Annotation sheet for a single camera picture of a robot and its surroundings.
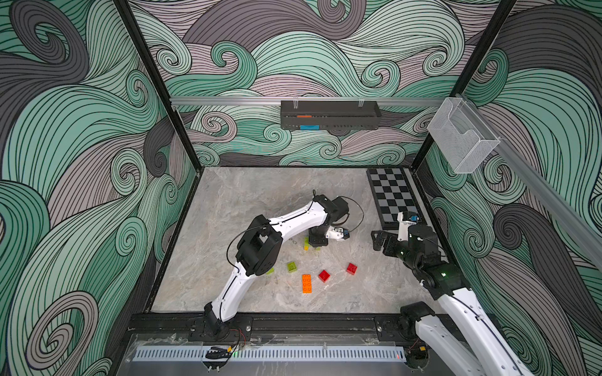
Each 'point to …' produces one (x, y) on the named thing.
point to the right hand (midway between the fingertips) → (387, 235)
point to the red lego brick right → (351, 269)
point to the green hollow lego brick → (291, 267)
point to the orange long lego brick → (306, 283)
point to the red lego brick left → (324, 276)
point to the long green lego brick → (306, 244)
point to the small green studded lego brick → (270, 271)
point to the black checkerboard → (393, 195)
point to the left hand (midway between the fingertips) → (315, 235)
